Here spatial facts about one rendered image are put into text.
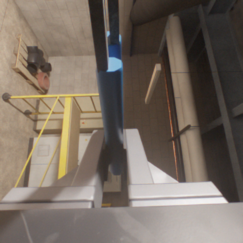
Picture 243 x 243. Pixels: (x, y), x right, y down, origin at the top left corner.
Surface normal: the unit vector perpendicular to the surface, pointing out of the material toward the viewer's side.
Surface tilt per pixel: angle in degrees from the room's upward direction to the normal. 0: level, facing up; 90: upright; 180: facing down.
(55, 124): 90
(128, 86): 90
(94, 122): 90
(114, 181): 90
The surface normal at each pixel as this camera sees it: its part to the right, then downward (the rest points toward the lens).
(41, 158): 0.00, -0.30
